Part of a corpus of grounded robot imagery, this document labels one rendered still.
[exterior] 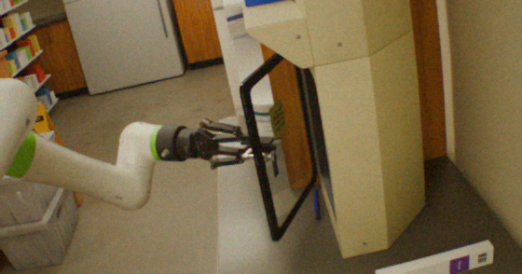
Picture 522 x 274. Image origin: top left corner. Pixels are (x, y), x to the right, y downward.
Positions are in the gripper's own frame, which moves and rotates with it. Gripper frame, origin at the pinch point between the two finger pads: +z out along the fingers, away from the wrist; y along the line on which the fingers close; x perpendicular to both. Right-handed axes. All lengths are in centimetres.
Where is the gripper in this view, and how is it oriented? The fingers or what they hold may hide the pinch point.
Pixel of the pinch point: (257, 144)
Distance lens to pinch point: 126.1
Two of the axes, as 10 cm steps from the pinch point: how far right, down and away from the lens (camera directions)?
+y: -1.9, -9.0, -4.0
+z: 9.0, 0.1, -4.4
